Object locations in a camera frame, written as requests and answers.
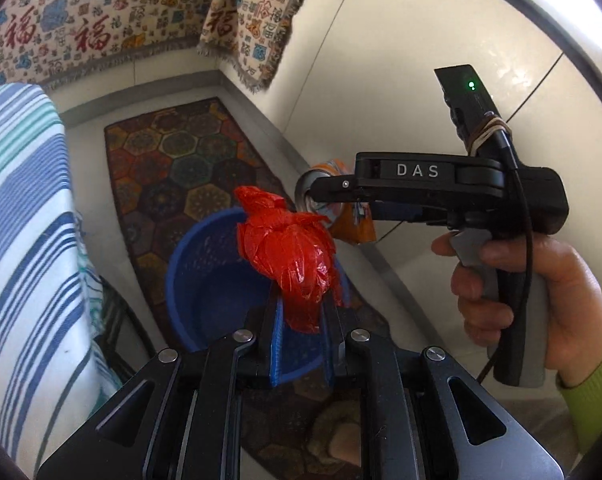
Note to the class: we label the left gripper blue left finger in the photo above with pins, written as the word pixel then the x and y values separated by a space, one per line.
pixel 179 417

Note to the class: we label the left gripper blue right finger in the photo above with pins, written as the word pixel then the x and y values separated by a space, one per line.
pixel 423 416

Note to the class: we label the orange chip bag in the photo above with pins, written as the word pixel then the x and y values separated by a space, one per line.
pixel 349 222

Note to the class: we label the red plastic bag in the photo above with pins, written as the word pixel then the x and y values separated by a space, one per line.
pixel 293 249

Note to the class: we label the green sleeved right forearm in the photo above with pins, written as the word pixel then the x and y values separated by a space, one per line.
pixel 584 402

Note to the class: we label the blue plastic trash basket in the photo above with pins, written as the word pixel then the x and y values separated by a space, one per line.
pixel 230 318

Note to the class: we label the person's right hand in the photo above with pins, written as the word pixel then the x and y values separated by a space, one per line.
pixel 574 348

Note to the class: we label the striped blue tablecloth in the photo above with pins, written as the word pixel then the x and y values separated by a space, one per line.
pixel 53 375

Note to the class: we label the dark hexagon pattern floor mat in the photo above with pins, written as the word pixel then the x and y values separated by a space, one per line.
pixel 173 173

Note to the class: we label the patterned fu character blanket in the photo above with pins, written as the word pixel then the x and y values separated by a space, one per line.
pixel 54 42

